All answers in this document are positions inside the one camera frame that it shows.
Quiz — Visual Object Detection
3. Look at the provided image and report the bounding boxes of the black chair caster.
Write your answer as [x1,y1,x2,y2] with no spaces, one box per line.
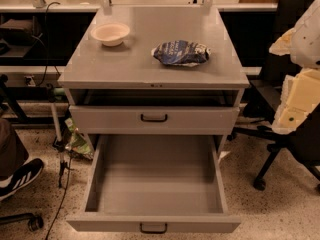
[0,213,44,231]

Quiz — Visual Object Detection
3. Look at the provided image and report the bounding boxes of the closed grey upper drawer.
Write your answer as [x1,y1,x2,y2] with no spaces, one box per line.
[69,105,239,135]

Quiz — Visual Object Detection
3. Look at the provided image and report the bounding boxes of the open grey drawer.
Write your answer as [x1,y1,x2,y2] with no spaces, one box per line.
[67,135,241,233]

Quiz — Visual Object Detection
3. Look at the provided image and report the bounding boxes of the blue chip bag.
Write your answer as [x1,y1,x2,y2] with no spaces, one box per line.
[151,40,211,67]

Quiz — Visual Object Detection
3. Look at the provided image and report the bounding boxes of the grey drawer cabinet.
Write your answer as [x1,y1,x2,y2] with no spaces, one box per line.
[59,6,248,151]

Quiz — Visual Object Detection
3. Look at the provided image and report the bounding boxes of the black cable on floor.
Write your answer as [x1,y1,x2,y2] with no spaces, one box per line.
[44,150,74,240]

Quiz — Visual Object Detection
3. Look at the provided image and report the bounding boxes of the green chip bag on floor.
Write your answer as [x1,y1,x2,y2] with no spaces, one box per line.
[65,118,93,160]

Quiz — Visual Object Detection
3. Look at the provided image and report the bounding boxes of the black upper drawer handle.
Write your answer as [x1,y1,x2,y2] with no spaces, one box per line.
[140,114,168,123]

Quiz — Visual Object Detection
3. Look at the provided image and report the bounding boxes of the metal stand pole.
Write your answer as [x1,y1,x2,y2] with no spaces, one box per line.
[46,83,68,188]

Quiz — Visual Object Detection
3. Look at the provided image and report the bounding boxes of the dark trouser leg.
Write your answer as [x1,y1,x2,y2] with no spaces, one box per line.
[0,119,29,181]

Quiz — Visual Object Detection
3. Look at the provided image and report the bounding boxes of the white bowl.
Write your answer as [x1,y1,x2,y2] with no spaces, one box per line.
[91,23,130,47]

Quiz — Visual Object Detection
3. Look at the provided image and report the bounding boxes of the black lower drawer handle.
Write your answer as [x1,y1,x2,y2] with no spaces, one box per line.
[139,223,168,234]

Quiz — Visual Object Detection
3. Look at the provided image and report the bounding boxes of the black drawer handle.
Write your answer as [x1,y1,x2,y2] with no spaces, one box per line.
[139,223,168,234]
[140,114,168,123]

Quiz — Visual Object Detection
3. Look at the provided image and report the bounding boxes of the black office chair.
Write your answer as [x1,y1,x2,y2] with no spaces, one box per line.
[233,0,320,191]

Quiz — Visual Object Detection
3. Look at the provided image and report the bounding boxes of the black white sneaker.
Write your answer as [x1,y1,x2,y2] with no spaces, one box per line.
[0,158,44,201]

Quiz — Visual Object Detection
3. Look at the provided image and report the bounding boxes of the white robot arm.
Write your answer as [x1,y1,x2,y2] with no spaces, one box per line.
[269,0,320,134]

